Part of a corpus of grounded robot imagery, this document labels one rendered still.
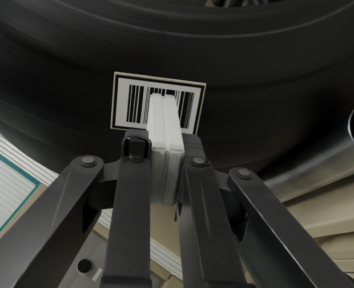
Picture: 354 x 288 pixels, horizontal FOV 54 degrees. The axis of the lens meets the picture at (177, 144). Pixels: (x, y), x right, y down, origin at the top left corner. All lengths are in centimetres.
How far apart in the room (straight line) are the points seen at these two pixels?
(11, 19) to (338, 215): 30
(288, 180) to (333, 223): 6
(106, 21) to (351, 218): 25
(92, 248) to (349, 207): 66
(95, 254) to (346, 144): 70
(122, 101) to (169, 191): 9
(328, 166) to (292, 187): 7
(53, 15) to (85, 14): 2
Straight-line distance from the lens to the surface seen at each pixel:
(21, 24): 25
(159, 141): 15
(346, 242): 41
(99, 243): 88
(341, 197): 37
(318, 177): 34
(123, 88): 23
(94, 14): 25
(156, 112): 18
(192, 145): 17
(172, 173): 15
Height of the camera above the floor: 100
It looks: 4 degrees up
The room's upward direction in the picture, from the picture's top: 56 degrees counter-clockwise
